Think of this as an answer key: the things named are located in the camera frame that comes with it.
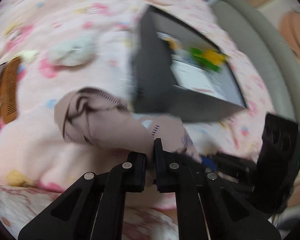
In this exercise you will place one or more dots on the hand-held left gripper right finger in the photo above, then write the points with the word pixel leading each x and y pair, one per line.
pixel 158 165

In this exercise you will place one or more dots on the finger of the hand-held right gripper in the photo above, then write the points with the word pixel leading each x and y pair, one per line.
pixel 208 162

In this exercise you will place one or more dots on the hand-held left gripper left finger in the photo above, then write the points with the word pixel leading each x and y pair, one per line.
pixel 140 170

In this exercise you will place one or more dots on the pinkish brown cloth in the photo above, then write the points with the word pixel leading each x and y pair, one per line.
pixel 102 125

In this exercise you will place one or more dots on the black box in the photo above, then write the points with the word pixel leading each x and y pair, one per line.
pixel 152 80

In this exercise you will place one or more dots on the green yellow snack packet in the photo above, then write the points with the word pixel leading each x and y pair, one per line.
pixel 210 57

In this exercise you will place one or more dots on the brown wooden comb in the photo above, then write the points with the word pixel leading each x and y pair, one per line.
pixel 10 92

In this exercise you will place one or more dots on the grey padded headboard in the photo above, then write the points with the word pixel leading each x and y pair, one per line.
pixel 265 55

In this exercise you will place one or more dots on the white plush toy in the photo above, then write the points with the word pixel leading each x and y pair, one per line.
pixel 72 52

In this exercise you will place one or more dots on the pink printed blanket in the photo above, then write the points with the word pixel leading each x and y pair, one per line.
pixel 65 17

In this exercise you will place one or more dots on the peach wall sticker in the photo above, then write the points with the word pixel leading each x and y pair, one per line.
pixel 297 35

